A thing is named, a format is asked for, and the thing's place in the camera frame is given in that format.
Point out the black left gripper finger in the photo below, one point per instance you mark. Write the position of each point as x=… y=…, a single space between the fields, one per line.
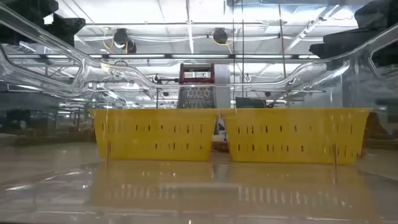
x=68 y=28

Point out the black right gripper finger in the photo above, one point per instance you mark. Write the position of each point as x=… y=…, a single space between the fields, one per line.
x=329 y=50
x=351 y=36

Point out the yellow slotted plastic basket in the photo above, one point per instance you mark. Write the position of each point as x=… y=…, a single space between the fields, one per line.
x=149 y=137
x=295 y=137

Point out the clear plastic container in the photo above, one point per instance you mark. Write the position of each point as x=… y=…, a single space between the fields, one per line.
x=46 y=74

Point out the red metal box grater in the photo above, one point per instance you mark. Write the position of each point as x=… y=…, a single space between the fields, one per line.
x=196 y=96

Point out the round black ceiling fixture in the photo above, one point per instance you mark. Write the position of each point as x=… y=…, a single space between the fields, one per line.
x=220 y=35
x=121 y=37

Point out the dark background monitor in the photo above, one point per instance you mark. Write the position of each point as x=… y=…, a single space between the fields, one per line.
x=248 y=102

